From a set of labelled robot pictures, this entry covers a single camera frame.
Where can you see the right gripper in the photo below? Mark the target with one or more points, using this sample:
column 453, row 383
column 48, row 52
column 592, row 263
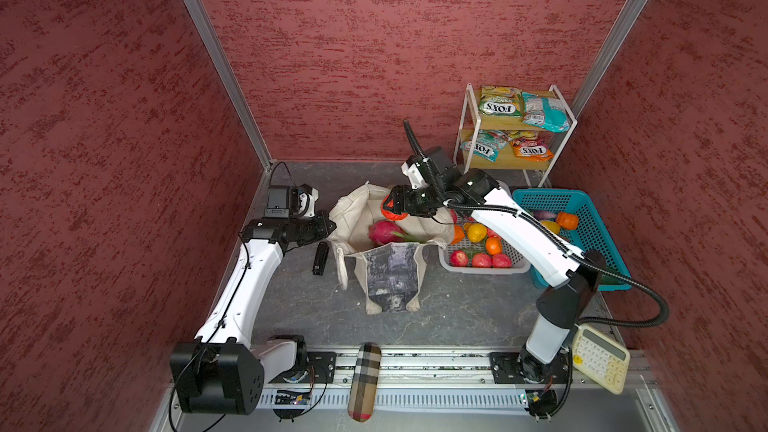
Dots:
column 412, row 208

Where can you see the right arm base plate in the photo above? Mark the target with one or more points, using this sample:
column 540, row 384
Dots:
column 510, row 368

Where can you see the pink dragon fruit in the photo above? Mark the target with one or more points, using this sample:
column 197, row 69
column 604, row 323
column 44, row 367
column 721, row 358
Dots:
column 384, row 232

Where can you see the yellow Fox's candy bag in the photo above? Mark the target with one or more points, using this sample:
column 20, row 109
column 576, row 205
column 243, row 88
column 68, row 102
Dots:
column 501, row 101

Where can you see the white plastic basket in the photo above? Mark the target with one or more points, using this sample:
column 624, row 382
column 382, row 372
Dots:
column 480, row 260

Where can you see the teal plastic basket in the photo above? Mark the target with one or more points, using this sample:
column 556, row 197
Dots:
column 591, row 233

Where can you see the aluminium rail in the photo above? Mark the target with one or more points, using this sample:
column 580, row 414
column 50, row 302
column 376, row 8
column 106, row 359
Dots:
column 426, row 367

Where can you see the cream canvas tote bag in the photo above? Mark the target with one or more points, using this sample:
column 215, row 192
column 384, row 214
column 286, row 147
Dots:
column 390, row 275

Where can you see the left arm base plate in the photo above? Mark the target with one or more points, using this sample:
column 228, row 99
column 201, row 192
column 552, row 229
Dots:
column 316, row 367

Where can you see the white wooden shelf rack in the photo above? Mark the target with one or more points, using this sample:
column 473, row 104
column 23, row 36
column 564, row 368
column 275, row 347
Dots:
column 472, row 121

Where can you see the green Fox's candy bag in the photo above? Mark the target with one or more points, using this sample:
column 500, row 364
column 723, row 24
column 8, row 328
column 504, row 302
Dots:
column 488, row 144

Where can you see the red bell pepper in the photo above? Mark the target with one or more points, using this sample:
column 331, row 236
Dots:
column 387, row 209

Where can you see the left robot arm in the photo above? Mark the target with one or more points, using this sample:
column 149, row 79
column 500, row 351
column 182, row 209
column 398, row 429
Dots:
column 219, row 372

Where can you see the orange tangerine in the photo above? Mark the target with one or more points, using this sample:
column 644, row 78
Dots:
column 493, row 246

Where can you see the red apple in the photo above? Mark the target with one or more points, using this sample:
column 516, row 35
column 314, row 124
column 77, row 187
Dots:
column 501, row 261
column 459, row 258

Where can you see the red apple front left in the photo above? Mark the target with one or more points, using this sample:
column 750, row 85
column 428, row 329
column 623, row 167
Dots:
column 459, row 258

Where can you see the plaid pouch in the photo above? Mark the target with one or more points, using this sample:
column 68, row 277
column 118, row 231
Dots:
column 363, row 391

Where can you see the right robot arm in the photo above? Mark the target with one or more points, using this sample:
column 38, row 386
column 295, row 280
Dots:
column 566, row 268

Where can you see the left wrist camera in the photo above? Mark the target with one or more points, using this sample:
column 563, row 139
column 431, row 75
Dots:
column 291, row 202

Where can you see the orange pumpkin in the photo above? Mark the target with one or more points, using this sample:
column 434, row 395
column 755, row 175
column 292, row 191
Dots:
column 567, row 220

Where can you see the teal snack bag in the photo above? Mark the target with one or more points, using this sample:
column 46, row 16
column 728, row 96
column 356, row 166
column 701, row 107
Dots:
column 546, row 113

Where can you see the red apple front right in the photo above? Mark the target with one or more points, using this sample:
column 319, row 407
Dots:
column 501, row 261

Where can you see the orange Fox's candy bag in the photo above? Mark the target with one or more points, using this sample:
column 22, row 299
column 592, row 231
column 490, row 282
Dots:
column 534, row 150

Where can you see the cream calculator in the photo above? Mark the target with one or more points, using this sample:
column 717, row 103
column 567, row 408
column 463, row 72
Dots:
column 601, row 359

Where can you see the yellow lemon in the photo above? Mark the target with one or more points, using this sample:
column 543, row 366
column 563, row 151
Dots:
column 476, row 232

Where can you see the black remote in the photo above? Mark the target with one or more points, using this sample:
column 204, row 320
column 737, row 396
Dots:
column 321, row 258

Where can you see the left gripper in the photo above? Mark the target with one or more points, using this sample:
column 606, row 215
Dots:
column 323, row 231

